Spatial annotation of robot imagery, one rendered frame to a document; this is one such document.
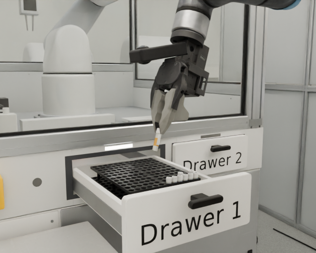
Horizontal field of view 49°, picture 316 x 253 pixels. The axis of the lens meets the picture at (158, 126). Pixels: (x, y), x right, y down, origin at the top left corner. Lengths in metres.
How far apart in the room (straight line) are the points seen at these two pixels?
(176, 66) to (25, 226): 0.52
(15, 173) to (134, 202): 0.36
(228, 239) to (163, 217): 0.66
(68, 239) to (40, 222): 0.10
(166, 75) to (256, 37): 0.56
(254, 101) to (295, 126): 1.51
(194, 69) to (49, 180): 0.44
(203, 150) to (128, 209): 0.52
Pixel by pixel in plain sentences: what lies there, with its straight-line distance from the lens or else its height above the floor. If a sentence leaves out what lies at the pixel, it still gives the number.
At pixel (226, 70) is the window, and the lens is 1.15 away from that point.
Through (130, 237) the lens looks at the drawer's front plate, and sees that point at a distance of 0.62.
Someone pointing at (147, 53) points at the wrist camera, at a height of 1.17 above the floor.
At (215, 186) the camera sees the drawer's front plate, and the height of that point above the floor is 0.92.
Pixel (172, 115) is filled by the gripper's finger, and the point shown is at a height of 1.05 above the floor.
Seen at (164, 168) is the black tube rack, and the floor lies 0.90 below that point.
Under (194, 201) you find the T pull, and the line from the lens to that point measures 0.63.
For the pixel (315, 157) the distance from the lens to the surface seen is 2.62.
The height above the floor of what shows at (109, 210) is 0.87.
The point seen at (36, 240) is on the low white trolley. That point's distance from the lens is 0.87.
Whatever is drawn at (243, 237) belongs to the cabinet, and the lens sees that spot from 1.33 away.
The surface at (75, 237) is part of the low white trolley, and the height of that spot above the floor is 0.76.
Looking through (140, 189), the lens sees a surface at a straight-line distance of 0.73.
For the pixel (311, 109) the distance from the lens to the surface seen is 2.61.
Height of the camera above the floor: 1.14
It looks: 9 degrees down
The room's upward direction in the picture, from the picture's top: straight up
